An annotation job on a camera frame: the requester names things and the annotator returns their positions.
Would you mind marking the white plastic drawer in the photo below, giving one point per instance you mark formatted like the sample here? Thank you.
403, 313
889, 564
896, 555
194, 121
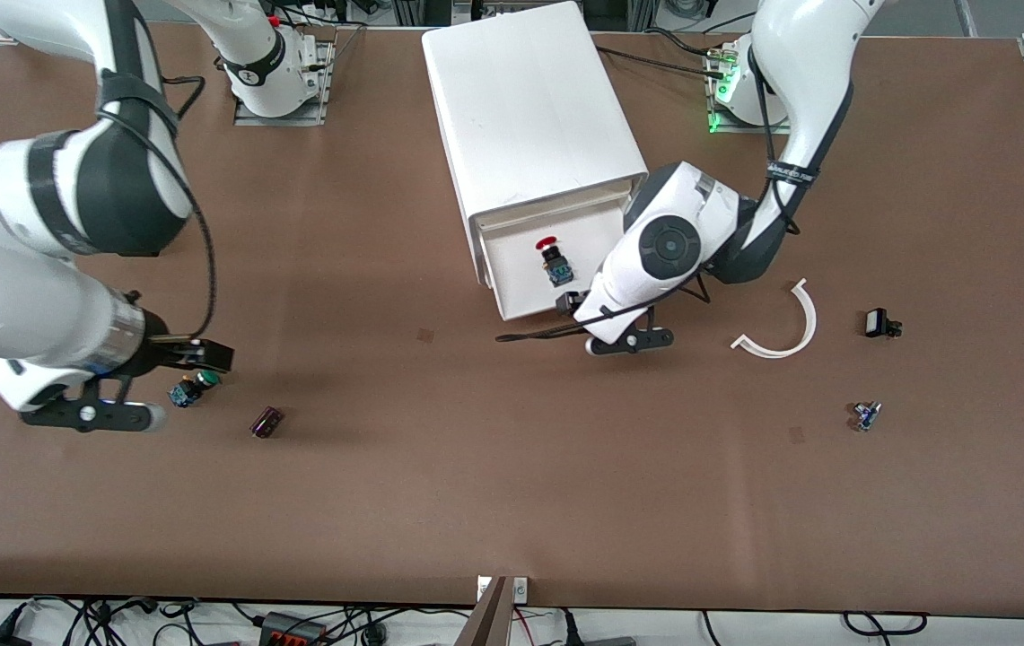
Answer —
519, 269
556, 201

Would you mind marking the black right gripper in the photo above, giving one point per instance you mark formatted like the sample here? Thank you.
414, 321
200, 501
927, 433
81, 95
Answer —
163, 352

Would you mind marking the black power strip red switches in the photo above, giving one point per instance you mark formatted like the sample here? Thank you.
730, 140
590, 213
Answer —
293, 628

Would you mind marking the brown angled beam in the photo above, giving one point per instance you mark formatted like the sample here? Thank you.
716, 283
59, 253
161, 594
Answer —
486, 619

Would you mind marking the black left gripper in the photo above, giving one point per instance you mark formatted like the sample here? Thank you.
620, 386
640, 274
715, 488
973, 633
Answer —
573, 301

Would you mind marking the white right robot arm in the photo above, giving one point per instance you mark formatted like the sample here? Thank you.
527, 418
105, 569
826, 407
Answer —
27, 305

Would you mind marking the green push button switch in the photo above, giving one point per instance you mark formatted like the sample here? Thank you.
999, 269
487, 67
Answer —
182, 394

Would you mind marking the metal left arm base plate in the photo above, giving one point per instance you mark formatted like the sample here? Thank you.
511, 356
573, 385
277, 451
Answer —
718, 121

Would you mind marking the white table edge bracket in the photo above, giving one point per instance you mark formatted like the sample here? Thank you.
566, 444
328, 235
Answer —
520, 589

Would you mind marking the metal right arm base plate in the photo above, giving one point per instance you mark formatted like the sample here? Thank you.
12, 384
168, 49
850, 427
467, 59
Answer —
323, 90

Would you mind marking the red push button switch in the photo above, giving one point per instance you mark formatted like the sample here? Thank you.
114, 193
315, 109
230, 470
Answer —
558, 267

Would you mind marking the white drawer cabinet shell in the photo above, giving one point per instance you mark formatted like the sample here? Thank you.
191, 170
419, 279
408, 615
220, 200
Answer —
520, 90

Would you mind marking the black small switch module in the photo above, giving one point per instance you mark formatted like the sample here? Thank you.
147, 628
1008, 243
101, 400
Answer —
877, 323

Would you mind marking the small blue electronic component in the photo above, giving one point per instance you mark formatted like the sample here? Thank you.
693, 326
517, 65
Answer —
866, 415

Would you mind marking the white curved plastic strip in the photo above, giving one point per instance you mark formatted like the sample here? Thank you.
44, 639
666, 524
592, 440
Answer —
806, 327

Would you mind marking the dark purple small block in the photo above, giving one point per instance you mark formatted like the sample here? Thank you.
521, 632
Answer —
266, 423

